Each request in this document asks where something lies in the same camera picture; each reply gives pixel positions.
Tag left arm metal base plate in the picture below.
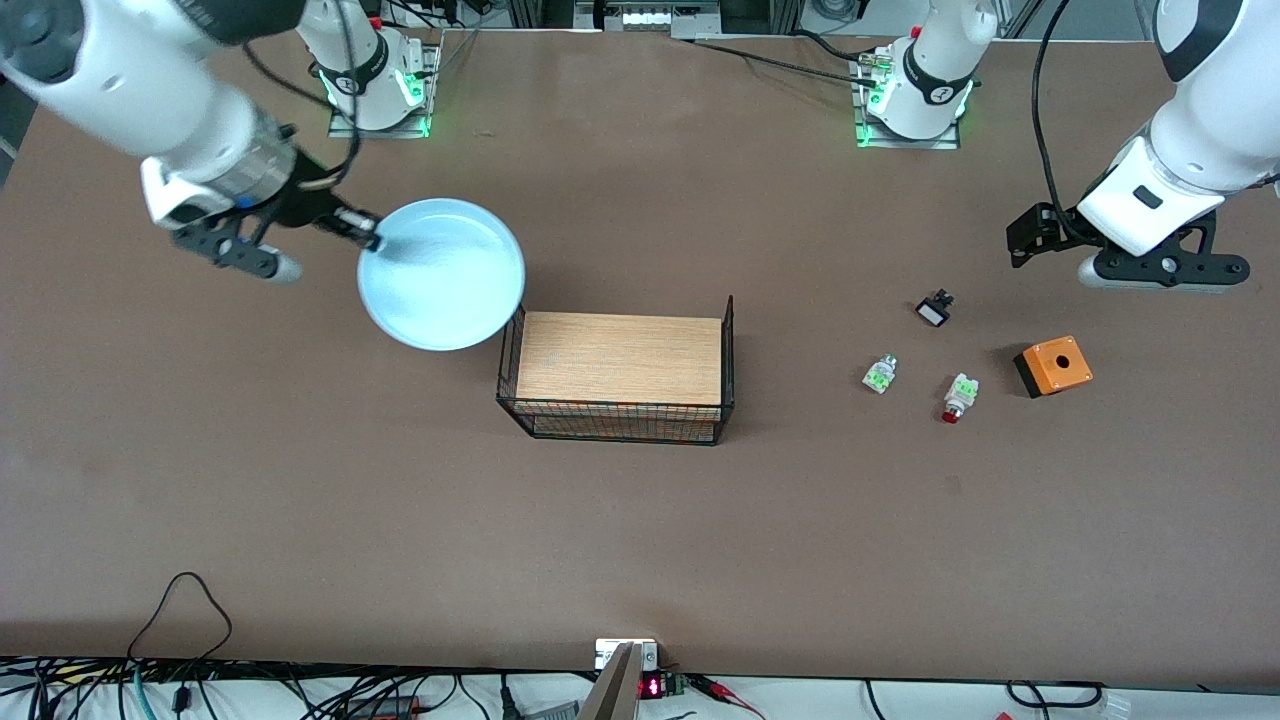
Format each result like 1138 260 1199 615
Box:
850 50 963 151

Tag aluminium camera post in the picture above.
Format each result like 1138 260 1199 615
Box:
578 638 661 720

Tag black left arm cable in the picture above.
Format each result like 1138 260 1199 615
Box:
1030 0 1101 246

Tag orange button enclosure box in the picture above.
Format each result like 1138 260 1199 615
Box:
1013 336 1094 399

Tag red push button switch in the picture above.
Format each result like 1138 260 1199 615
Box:
941 373 981 425

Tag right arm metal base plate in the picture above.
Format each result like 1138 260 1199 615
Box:
328 45 441 139

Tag thin black looped cable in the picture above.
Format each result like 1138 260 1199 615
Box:
128 572 233 661

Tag black power adapter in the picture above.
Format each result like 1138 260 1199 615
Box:
340 694 426 719

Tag black coiled cable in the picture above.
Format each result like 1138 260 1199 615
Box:
1005 680 1106 709

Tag light blue round plate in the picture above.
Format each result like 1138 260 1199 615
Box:
357 198 527 353

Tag light wooden board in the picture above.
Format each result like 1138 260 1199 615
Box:
515 311 725 443

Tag aluminium frame with light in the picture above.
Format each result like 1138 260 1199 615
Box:
572 0 723 41

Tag tangled black cable bundle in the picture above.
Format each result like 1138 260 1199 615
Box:
0 655 601 720

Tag red probe leads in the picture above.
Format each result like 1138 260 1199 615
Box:
685 675 766 720

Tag black base power cable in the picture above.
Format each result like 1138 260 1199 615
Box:
690 28 886 89

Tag black wire mesh basket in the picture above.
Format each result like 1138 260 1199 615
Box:
496 288 737 447

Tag short black right arm cable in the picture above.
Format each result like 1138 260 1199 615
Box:
240 40 346 113

